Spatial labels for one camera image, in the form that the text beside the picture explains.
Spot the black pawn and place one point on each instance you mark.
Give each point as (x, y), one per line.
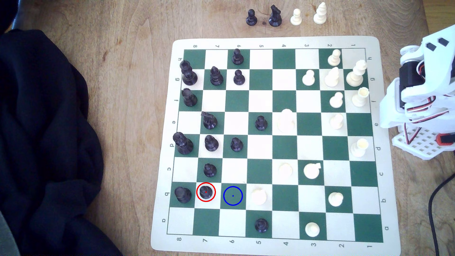
(206, 192)
(210, 170)
(251, 18)
(239, 78)
(211, 144)
(237, 57)
(236, 145)
(261, 123)
(261, 225)

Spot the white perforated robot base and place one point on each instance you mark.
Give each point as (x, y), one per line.
(423, 144)

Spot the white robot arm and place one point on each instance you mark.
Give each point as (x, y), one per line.
(391, 103)

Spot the green white chess board mat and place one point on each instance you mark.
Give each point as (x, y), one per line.
(261, 81)

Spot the black knight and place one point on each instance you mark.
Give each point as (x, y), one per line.
(275, 17)
(209, 121)

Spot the black queen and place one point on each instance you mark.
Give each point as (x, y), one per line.
(183, 144)

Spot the black bishop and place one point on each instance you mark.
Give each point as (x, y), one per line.
(216, 77)

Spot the white queen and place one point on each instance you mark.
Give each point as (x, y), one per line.
(286, 121)

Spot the black king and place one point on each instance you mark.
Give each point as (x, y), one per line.
(189, 75)

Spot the white pawn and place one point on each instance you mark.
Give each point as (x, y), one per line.
(334, 58)
(308, 79)
(259, 197)
(285, 170)
(296, 18)
(335, 199)
(336, 122)
(336, 101)
(312, 230)

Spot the white knight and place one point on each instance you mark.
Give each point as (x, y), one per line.
(311, 171)

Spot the white bishop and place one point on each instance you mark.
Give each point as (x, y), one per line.
(320, 15)
(332, 78)

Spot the white rook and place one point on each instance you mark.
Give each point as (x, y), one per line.
(359, 148)
(360, 97)

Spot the white king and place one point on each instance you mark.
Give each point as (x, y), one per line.
(356, 75)

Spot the black cloth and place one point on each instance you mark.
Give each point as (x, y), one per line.
(42, 142)

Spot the orange black clamp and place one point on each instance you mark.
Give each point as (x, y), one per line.
(444, 139)

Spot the grey object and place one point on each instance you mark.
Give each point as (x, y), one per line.
(6, 238)

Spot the dark blue object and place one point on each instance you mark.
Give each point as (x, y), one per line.
(7, 12)

